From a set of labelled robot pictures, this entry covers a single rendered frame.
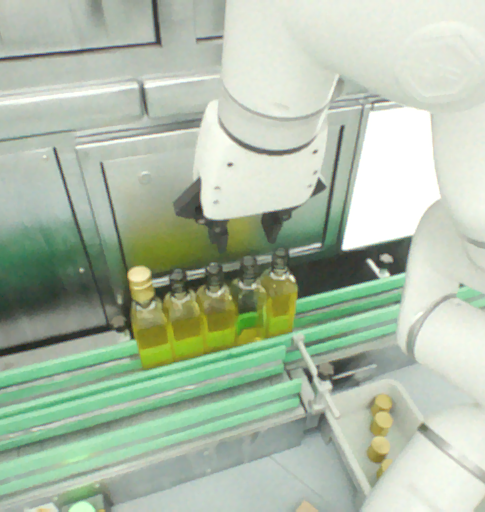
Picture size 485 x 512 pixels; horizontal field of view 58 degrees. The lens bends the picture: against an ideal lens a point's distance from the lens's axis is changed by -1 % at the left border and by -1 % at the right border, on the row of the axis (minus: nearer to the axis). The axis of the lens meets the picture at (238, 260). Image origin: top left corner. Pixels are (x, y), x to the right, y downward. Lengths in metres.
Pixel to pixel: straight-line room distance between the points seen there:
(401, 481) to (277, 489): 0.43
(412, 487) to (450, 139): 0.34
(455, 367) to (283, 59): 0.35
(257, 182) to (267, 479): 0.69
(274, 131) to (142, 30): 0.42
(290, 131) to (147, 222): 0.51
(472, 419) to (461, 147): 0.28
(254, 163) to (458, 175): 0.15
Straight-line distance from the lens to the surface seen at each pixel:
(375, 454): 0.93
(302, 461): 0.95
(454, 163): 0.36
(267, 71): 0.26
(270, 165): 0.33
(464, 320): 0.50
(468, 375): 0.49
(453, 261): 0.45
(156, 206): 0.76
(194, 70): 0.70
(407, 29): 0.23
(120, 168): 0.71
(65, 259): 0.85
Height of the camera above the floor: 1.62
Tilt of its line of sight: 42 degrees down
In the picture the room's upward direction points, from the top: straight up
